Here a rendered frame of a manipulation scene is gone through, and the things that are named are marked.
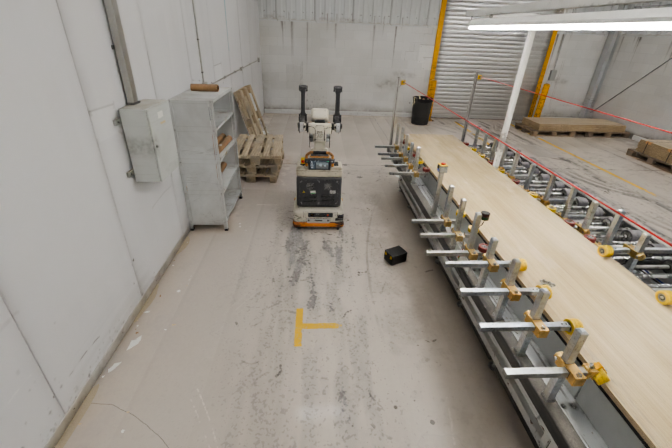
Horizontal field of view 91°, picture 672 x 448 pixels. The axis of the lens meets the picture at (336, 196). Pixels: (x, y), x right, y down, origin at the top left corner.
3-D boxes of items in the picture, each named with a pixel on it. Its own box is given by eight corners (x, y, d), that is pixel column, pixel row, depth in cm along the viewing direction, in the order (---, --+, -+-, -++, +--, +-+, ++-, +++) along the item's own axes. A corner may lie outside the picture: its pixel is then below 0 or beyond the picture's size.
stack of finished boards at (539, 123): (624, 132, 874) (627, 125, 867) (538, 130, 852) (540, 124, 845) (601, 124, 942) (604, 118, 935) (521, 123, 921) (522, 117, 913)
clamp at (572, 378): (570, 386, 142) (574, 379, 140) (550, 358, 154) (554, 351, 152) (584, 386, 143) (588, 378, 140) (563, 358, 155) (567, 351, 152)
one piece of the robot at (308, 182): (340, 216, 414) (343, 152, 377) (296, 215, 411) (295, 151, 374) (339, 203, 444) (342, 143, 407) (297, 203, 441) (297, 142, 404)
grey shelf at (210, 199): (190, 230, 403) (166, 99, 334) (211, 197, 483) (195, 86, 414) (228, 230, 406) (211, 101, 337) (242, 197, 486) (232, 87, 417)
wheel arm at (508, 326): (480, 332, 165) (481, 327, 164) (476, 326, 168) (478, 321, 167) (575, 331, 168) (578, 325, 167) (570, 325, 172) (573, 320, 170)
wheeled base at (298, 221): (343, 228, 414) (344, 211, 403) (292, 228, 410) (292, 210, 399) (340, 203, 474) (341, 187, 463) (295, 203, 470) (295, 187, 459)
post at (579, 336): (544, 404, 159) (581, 333, 138) (540, 397, 163) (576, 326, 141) (551, 404, 160) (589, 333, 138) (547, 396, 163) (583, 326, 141)
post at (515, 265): (494, 324, 205) (516, 261, 183) (491, 319, 208) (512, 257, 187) (499, 324, 205) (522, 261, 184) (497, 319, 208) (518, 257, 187)
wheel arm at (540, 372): (505, 379, 143) (507, 374, 142) (501, 372, 146) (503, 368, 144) (585, 377, 145) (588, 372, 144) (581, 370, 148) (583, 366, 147)
